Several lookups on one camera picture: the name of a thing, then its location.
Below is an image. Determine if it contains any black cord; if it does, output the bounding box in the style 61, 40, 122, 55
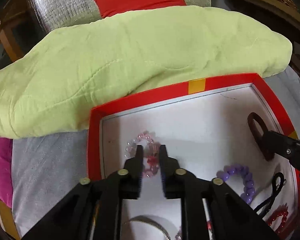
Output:
252, 172, 287, 214

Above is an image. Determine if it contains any red bead bracelet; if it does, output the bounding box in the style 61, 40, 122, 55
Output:
266, 204, 290, 234

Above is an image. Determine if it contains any magenta cloth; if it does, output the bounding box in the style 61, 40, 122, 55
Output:
0, 136, 14, 208

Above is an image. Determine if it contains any wooden shelf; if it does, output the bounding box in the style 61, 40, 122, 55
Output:
212, 0, 300, 55

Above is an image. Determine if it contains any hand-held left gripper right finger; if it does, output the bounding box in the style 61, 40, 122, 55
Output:
159, 144, 280, 240

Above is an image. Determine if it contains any wooden cabinet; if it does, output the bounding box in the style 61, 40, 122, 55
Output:
0, 0, 38, 73

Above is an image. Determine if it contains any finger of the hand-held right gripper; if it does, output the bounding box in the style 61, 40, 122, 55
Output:
262, 130, 300, 184

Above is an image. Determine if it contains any purple bead bracelet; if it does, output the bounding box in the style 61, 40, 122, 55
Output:
216, 164, 255, 204

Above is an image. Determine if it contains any brown wooden bangle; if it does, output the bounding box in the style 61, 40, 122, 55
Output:
247, 112, 277, 161

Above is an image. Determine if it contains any light green blanket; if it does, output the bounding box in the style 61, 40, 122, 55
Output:
0, 5, 293, 139

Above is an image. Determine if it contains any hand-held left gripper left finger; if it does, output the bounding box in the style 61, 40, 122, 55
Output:
22, 144, 144, 240

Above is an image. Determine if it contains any red box lid tray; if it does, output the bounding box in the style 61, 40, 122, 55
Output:
86, 73, 300, 240

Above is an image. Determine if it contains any silver foil mat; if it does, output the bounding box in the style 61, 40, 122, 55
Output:
27, 0, 212, 37

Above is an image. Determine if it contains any pink crystal bead bracelet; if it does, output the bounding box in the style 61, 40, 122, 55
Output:
125, 131, 163, 178

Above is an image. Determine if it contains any wooden bed frame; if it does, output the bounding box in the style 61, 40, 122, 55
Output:
0, 190, 20, 240

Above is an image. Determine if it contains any silver bangle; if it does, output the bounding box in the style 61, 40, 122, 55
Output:
121, 215, 172, 240

